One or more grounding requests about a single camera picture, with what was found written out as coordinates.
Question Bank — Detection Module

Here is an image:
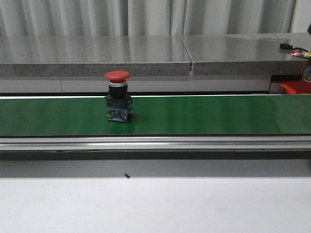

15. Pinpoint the right grey stone slab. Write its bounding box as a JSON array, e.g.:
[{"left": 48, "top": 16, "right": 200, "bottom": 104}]
[{"left": 183, "top": 33, "right": 311, "bottom": 76}]

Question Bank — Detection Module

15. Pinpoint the grey stone slab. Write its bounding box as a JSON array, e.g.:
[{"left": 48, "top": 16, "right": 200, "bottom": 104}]
[
  {"left": 183, "top": 33, "right": 311, "bottom": 76},
  {"left": 0, "top": 35, "right": 191, "bottom": 77}
]

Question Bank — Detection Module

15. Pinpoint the green conveyor belt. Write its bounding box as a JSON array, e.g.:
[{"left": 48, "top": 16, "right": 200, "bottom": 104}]
[{"left": 0, "top": 95, "right": 311, "bottom": 137}]

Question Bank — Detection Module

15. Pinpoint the red plastic bin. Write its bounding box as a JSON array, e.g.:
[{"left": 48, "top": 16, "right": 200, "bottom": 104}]
[{"left": 280, "top": 81, "right": 311, "bottom": 95}]

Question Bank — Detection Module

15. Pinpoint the small black device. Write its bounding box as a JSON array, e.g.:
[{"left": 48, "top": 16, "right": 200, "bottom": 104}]
[{"left": 279, "top": 43, "right": 293, "bottom": 50}]

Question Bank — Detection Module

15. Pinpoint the left grey stone slab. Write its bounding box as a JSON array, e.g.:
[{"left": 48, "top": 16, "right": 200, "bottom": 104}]
[{"left": 0, "top": 35, "right": 191, "bottom": 77}]

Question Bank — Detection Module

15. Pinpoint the circuit board with red light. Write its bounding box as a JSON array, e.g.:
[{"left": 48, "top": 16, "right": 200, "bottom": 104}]
[{"left": 292, "top": 50, "right": 311, "bottom": 59}]

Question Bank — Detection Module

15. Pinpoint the grey pleated curtain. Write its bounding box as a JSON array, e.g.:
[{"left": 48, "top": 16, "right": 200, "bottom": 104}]
[{"left": 0, "top": 0, "right": 296, "bottom": 36}]

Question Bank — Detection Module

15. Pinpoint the aluminium conveyor frame rail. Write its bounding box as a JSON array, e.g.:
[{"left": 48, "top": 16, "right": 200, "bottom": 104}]
[{"left": 0, "top": 135, "right": 311, "bottom": 151}]

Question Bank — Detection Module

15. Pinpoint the thin red wire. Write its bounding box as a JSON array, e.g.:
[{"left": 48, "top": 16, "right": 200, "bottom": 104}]
[{"left": 296, "top": 70, "right": 307, "bottom": 94}]

